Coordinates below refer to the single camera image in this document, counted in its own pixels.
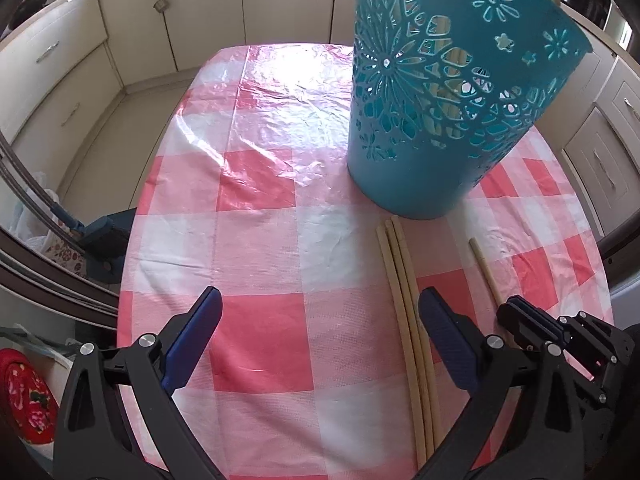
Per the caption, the white plastic bag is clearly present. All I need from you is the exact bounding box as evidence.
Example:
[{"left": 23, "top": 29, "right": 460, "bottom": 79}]
[{"left": 7, "top": 172, "right": 64, "bottom": 257}]

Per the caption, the teal perforated utensil holder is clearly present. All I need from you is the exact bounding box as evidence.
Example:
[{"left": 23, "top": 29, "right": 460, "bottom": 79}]
[{"left": 346, "top": 0, "right": 593, "bottom": 221}]

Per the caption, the white side cabinet run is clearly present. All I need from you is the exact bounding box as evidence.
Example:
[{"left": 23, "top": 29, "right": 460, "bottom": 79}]
[{"left": 537, "top": 0, "right": 640, "bottom": 237}]

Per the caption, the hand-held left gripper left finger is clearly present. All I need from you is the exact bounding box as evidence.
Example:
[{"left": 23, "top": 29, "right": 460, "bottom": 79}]
[{"left": 52, "top": 286, "right": 223, "bottom": 480}]

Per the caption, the white door cabinet run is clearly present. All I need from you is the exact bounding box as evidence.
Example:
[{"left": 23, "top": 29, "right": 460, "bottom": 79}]
[{"left": 95, "top": 0, "right": 359, "bottom": 74}]

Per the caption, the red floral cushion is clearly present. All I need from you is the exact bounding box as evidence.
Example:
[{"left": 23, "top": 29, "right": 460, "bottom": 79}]
[{"left": 0, "top": 349, "right": 57, "bottom": 444}]

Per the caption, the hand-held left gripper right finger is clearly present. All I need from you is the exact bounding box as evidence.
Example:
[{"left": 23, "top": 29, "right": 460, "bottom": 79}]
[{"left": 417, "top": 287, "right": 598, "bottom": 480}]

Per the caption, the white drawer cabinet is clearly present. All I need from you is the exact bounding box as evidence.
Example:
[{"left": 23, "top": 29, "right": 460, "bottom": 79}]
[{"left": 0, "top": 0, "right": 126, "bottom": 192}]

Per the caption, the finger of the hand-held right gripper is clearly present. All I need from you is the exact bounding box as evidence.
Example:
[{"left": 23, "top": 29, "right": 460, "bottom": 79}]
[
  {"left": 495, "top": 304, "right": 551, "bottom": 350},
  {"left": 506, "top": 296, "right": 568, "bottom": 335}
]

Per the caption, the pink checkered plastic tablecloth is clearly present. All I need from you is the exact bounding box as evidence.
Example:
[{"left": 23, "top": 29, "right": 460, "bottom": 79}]
[{"left": 116, "top": 42, "right": 615, "bottom": 480}]

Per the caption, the blue broom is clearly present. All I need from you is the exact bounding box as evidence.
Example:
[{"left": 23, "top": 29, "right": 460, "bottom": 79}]
[{"left": 44, "top": 194, "right": 87, "bottom": 235}]

